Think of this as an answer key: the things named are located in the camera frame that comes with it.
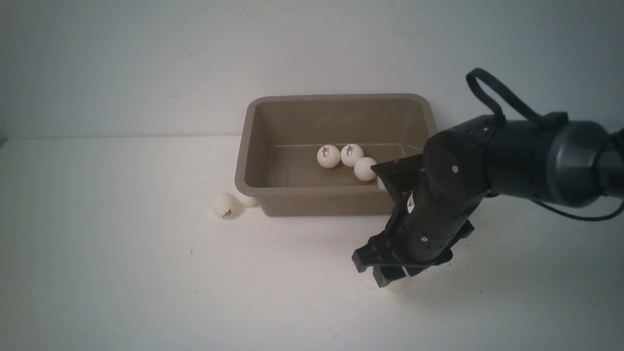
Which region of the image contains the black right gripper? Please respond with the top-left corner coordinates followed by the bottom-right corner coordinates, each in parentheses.
top-left (352, 180), bottom-right (488, 288)

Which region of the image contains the white ball with dark mark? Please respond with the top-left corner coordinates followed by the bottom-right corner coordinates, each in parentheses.
top-left (384, 277), bottom-right (410, 293)

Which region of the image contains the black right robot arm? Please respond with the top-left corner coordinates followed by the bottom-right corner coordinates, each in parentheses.
top-left (352, 116), bottom-right (623, 287)

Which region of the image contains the white ball beside bin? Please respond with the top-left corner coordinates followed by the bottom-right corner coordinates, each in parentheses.
top-left (235, 193), bottom-right (258, 207)

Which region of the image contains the tan plastic bin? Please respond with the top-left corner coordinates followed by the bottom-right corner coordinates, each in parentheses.
top-left (234, 93), bottom-right (437, 217)

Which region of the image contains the white ball with logo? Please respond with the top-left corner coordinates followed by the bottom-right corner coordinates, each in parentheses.
top-left (210, 193), bottom-right (238, 218)

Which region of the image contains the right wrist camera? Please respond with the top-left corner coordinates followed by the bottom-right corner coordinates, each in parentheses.
top-left (371, 154), bottom-right (424, 207)

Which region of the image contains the black right camera cable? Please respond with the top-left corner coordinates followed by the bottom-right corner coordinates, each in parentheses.
top-left (466, 68), bottom-right (624, 222)

